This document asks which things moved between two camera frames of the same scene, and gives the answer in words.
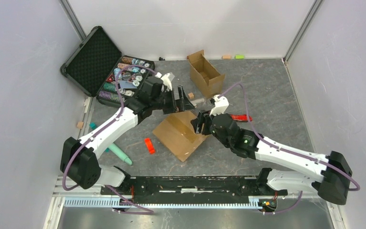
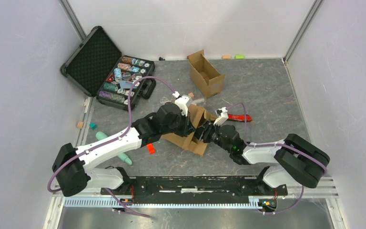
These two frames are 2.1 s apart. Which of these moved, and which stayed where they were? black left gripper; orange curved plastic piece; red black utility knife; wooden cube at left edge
Moved: black left gripper
Stayed: wooden cube at left edge; red black utility knife; orange curved plastic piece
